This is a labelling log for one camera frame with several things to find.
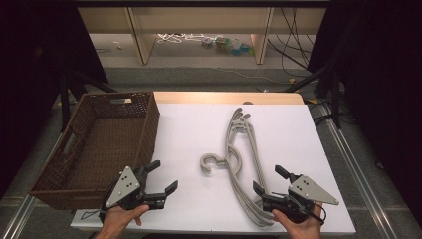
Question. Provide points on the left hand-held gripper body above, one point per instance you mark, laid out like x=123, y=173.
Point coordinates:
x=123, y=187

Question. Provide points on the beige wooden shelf unit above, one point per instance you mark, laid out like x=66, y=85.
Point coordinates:
x=199, y=20

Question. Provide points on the metal floor rail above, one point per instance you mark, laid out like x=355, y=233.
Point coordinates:
x=18, y=217
x=358, y=172

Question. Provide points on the white table mat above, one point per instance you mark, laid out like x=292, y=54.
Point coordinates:
x=192, y=132

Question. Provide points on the person's left hand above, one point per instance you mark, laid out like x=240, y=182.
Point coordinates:
x=119, y=220

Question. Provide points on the colourful toy pile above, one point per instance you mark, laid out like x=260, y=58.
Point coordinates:
x=229, y=45

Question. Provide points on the person's right hand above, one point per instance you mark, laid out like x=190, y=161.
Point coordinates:
x=303, y=230

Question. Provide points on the dark curtain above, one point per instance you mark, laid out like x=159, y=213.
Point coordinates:
x=33, y=66
x=381, y=83

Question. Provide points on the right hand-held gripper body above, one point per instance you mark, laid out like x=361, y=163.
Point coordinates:
x=308, y=190

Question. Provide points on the brown wicker basket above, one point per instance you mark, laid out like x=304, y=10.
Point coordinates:
x=99, y=139

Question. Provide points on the black metal stand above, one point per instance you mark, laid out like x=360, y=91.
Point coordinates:
x=335, y=99
x=66, y=99

